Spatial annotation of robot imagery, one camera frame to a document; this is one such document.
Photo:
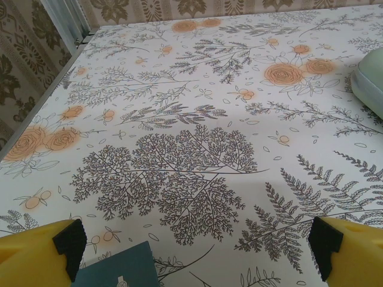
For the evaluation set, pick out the teal book white print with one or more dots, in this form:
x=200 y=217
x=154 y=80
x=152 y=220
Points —
x=125 y=264

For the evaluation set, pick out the aluminium frame post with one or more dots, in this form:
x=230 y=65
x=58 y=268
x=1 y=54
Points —
x=67 y=18

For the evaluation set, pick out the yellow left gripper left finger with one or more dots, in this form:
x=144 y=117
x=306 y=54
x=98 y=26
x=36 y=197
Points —
x=33 y=257

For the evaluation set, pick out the pale green pencil case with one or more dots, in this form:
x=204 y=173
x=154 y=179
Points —
x=371 y=77

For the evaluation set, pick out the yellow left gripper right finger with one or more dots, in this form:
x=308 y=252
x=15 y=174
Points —
x=356 y=257

